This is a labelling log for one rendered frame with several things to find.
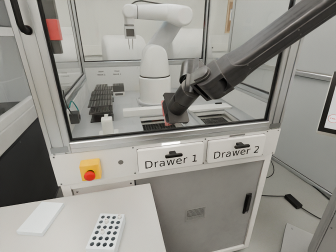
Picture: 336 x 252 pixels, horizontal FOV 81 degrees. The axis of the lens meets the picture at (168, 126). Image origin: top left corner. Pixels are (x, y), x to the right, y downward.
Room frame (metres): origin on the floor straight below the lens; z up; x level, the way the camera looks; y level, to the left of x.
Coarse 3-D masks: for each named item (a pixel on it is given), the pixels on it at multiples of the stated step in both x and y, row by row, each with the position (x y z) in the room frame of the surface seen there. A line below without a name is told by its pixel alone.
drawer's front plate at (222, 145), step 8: (240, 136) 0.81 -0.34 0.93; (248, 136) 0.81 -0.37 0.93; (256, 136) 0.81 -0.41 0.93; (264, 136) 0.83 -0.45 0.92; (208, 144) 0.76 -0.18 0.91; (216, 144) 0.77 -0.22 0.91; (224, 144) 0.78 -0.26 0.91; (232, 144) 0.79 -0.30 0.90; (256, 144) 0.82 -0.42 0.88; (208, 152) 0.76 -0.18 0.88; (216, 152) 0.77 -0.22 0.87; (232, 152) 0.79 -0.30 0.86; (248, 152) 0.81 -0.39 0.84; (256, 152) 0.82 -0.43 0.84; (208, 160) 0.76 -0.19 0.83; (216, 160) 0.77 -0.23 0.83
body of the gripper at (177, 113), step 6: (168, 96) 0.59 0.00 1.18; (174, 96) 0.54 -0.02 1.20; (168, 102) 0.57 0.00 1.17; (174, 102) 0.53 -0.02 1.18; (168, 108) 0.56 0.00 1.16; (174, 108) 0.54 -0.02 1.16; (180, 108) 0.53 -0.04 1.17; (186, 108) 0.53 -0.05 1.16; (168, 114) 0.54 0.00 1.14; (174, 114) 0.55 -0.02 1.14; (180, 114) 0.55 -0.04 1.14; (186, 114) 0.56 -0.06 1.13; (174, 120) 0.53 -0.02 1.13; (180, 120) 0.54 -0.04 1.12; (186, 120) 0.55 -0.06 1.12
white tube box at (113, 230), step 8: (104, 216) 0.48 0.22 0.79; (112, 216) 0.48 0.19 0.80; (96, 224) 0.45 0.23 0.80; (104, 224) 0.45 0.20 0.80; (112, 224) 0.45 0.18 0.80; (120, 224) 0.45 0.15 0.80; (96, 232) 0.43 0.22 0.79; (112, 232) 0.42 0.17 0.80; (120, 232) 0.43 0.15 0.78; (96, 240) 0.39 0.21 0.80; (104, 240) 0.39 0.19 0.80; (112, 240) 0.41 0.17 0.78; (88, 248) 0.37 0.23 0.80; (96, 248) 0.37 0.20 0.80; (104, 248) 0.37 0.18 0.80; (112, 248) 0.37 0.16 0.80
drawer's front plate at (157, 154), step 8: (176, 144) 0.74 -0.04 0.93; (184, 144) 0.74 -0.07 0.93; (192, 144) 0.74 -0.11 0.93; (200, 144) 0.75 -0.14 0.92; (144, 152) 0.69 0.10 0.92; (152, 152) 0.70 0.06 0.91; (160, 152) 0.71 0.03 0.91; (168, 152) 0.72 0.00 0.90; (176, 152) 0.72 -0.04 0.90; (184, 152) 0.73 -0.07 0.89; (192, 152) 0.74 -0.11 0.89; (200, 152) 0.75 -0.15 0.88; (144, 160) 0.69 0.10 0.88; (152, 160) 0.70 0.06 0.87; (160, 160) 0.71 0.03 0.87; (168, 160) 0.72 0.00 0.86; (184, 160) 0.73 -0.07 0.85; (192, 160) 0.74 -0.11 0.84; (200, 160) 0.75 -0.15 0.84; (144, 168) 0.69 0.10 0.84; (152, 168) 0.70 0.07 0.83; (160, 168) 0.71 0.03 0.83; (168, 168) 0.72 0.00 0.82
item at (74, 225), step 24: (96, 192) 0.63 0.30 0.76; (120, 192) 0.63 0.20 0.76; (144, 192) 0.63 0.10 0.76; (0, 216) 0.51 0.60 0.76; (24, 216) 0.51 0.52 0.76; (72, 216) 0.51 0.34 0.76; (96, 216) 0.51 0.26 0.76; (144, 216) 0.51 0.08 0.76; (0, 240) 0.42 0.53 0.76; (24, 240) 0.42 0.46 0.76; (48, 240) 0.42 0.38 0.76; (72, 240) 0.42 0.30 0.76; (120, 240) 0.42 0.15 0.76; (144, 240) 0.42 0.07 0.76
